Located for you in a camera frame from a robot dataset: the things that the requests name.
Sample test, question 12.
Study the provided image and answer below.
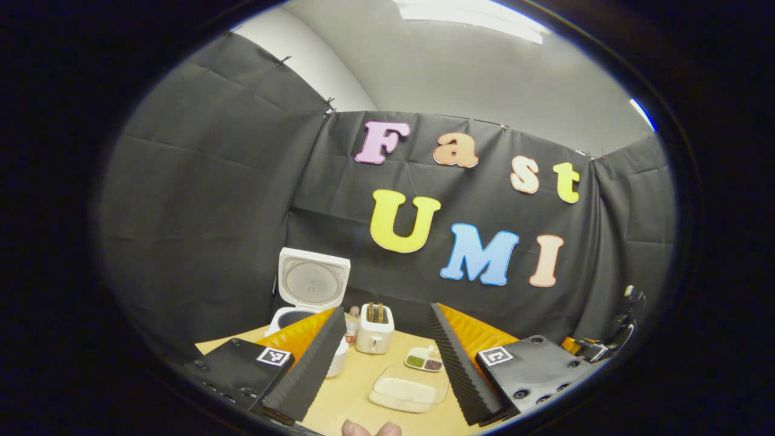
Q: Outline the small bottle red label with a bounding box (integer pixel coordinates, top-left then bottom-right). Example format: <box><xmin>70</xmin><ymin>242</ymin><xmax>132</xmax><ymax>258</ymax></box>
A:
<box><xmin>344</xmin><ymin>306</ymin><xmax>361</xmax><ymax>346</ymax></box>

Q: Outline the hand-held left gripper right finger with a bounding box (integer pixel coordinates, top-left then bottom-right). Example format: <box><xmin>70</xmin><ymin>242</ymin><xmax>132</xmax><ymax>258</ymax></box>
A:
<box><xmin>429</xmin><ymin>302</ymin><xmax>597</xmax><ymax>428</ymax></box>

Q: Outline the white divided bean dish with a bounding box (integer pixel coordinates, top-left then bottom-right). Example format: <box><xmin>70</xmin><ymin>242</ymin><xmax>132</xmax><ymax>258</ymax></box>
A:
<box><xmin>404</xmin><ymin>345</ymin><xmax>444</xmax><ymax>373</ymax></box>

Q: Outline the white toaster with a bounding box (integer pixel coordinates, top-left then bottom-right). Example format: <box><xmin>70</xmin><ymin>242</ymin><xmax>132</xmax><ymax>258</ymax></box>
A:
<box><xmin>355</xmin><ymin>303</ymin><xmax>395</xmax><ymax>355</ymax></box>

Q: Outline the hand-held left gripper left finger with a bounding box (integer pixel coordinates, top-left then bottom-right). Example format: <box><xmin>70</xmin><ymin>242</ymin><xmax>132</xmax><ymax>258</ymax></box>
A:
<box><xmin>185</xmin><ymin>306</ymin><xmax>348</xmax><ymax>424</ymax></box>

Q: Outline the white rice cooker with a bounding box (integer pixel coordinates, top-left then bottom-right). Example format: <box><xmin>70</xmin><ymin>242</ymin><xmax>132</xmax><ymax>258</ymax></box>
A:
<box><xmin>265</xmin><ymin>247</ymin><xmax>351</xmax><ymax>379</ymax></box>

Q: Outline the clear rice tray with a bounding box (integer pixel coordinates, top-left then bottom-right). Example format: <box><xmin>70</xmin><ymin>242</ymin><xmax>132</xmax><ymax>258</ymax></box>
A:
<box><xmin>368</xmin><ymin>365</ymin><xmax>450</xmax><ymax>414</ymax></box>

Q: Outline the black backdrop cloth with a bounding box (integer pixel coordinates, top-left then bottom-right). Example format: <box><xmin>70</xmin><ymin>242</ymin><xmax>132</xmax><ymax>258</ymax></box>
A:
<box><xmin>97</xmin><ymin>30</ymin><xmax>676</xmax><ymax>364</ymax></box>

